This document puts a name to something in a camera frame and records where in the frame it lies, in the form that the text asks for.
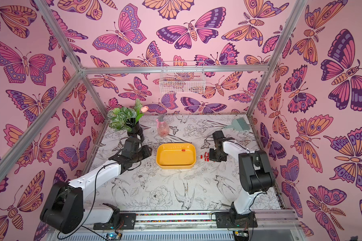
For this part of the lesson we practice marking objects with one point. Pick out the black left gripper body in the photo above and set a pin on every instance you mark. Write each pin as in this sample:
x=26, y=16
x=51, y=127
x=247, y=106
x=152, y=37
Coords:
x=144, y=153

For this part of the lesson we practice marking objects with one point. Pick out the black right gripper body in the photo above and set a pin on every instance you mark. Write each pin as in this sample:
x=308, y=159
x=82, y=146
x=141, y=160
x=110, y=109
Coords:
x=216, y=155

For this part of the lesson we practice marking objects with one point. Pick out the yellow plastic storage tray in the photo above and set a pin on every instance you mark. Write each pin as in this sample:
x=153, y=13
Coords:
x=171, y=156

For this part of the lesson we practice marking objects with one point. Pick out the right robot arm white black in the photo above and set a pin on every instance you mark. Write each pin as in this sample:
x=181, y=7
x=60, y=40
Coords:
x=255, y=175

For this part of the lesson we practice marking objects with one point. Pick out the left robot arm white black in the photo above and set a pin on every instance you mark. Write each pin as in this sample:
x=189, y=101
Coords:
x=64, y=208

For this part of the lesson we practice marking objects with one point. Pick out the black glossy vase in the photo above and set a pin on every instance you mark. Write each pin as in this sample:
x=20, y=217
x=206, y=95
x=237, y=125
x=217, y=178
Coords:
x=136, y=131

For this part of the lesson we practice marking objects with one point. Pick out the green artificial plant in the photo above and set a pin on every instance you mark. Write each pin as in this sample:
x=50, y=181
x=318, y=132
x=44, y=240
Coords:
x=127, y=119

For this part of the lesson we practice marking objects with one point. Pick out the pink spray bottle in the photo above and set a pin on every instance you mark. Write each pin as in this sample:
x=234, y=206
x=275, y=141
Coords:
x=162, y=127

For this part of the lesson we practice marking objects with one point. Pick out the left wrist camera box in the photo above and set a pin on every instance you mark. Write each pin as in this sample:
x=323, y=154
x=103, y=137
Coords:
x=132, y=146

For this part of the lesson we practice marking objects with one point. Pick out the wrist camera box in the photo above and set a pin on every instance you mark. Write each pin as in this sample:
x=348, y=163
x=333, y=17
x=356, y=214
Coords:
x=132, y=146
x=219, y=137

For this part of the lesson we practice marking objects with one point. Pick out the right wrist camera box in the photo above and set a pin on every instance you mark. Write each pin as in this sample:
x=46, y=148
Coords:
x=219, y=137

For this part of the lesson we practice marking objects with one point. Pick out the white wire basket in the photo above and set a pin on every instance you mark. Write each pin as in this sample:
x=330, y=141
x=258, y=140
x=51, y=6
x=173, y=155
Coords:
x=182, y=82

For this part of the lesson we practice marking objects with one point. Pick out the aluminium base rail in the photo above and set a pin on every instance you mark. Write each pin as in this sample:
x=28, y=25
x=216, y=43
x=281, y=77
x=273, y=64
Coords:
x=206, y=219

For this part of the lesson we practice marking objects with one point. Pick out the aluminium frame top bar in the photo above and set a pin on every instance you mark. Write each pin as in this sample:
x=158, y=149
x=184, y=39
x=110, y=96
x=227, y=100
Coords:
x=192, y=68

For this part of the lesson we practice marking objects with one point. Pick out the aluminium frame post left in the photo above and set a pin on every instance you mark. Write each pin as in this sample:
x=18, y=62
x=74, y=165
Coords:
x=71, y=56

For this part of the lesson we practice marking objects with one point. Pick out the aluminium frame post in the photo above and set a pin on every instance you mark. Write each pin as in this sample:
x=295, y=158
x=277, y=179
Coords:
x=71, y=56
x=290, y=24

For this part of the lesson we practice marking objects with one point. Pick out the aluminium frame post right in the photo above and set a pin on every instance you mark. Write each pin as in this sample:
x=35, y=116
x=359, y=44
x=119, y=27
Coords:
x=290, y=24

